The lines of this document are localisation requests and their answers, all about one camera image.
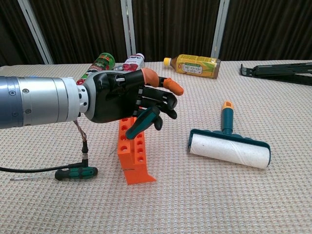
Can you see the teal lint roller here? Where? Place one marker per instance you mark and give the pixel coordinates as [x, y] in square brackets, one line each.
[226, 148]

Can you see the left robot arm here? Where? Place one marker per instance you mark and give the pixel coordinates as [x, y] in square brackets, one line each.
[36, 100]

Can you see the black folding stand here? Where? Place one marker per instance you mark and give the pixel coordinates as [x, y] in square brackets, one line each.
[280, 70]

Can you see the beige woven tablecloth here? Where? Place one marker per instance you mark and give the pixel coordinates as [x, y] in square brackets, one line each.
[195, 207]

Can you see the green Pringles can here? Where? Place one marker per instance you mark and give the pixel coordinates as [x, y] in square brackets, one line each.
[102, 63]

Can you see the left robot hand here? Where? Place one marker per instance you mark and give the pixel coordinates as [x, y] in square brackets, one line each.
[114, 97]

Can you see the orange screwdriver rack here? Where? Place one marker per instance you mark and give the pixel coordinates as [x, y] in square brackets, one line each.
[139, 173]

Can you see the grey metal partition post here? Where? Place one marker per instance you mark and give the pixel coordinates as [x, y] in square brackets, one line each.
[220, 24]
[36, 31]
[128, 24]

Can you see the red NFC juice bottle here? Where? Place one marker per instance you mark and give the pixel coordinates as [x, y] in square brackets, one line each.
[132, 63]

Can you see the green and black screwdriver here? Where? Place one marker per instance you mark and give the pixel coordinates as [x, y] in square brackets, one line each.
[78, 173]

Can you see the slim teal screwdriver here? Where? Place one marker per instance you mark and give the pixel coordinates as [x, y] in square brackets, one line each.
[139, 124]

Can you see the yellow tea bottle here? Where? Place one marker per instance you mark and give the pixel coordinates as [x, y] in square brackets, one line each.
[195, 65]

